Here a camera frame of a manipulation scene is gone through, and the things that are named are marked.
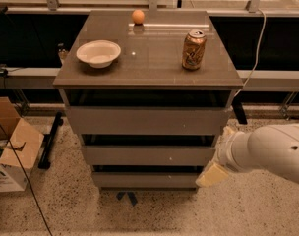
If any white bowl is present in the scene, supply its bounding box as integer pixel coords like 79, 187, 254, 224
76, 40, 121, 69

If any grey bottom drawer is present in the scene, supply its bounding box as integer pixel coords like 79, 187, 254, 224
91, 172, 198, 189

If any black floor cable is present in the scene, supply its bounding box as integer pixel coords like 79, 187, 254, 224
0, 112, 53, 236

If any grey drawer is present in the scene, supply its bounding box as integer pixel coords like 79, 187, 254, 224
65, 106, 230, 135
82, 146, 214, 166
91, 172, 198, 189

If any grey top drawer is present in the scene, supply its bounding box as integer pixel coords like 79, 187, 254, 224
65, 106, 230, 135

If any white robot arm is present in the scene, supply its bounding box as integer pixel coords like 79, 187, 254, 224
196, 124, 299, 187

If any black stand leg left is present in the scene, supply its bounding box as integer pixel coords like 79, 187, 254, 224
38, 112, 64, 169

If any grey drawer cabinet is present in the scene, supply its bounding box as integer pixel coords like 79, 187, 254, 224
52, 9, 245, 194

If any black stand leg right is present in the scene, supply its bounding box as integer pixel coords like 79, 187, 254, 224
232, 98, 248, 125

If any grey middle drawer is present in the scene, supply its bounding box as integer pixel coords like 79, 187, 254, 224
82, 146, 214, 166

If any metal window frame rail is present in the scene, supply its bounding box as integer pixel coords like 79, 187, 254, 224
0, 0, 299, 18

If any golden soda can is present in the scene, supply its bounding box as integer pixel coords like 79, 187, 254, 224
182, 29, 207, 70

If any black stand leg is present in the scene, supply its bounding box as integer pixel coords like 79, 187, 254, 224
232, 98, 248, 125
38, 112, 64, 169

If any white cable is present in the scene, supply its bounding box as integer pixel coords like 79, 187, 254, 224
233, 9, 268, 98

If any open cardboard box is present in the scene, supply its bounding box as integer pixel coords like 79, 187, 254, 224
0, 97, 44, 193

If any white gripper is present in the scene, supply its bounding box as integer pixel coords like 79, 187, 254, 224
196, 126, 255, 187

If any orange ball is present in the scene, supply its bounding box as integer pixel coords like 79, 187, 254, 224
132, 10, 145, 25

